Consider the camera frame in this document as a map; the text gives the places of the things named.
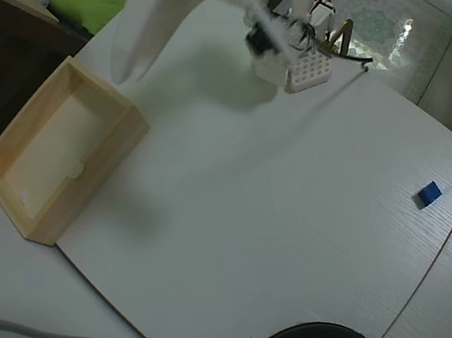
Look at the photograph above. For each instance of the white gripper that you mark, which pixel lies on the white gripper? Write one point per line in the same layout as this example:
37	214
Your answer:
135	42

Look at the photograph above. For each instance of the small blue cube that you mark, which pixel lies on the small blue cube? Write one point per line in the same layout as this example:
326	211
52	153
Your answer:
429	194

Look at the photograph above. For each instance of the light wooden box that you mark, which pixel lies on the light wooden box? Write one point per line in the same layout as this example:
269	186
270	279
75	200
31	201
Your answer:
97	188

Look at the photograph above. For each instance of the green cloth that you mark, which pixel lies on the green cloth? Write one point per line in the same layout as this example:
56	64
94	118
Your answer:
90	4

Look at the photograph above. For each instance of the white perforated block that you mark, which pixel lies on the white perforated block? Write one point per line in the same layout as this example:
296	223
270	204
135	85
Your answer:
310	69

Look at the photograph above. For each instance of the small white circuit board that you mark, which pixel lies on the small white circuit board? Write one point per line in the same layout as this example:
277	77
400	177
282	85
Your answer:
323	12

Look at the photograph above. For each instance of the wooden clamp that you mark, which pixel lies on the wooden clamp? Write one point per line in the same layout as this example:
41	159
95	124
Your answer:
343	38

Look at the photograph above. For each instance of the white wooden board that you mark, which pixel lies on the white wooden board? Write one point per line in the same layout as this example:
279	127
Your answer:
258	215

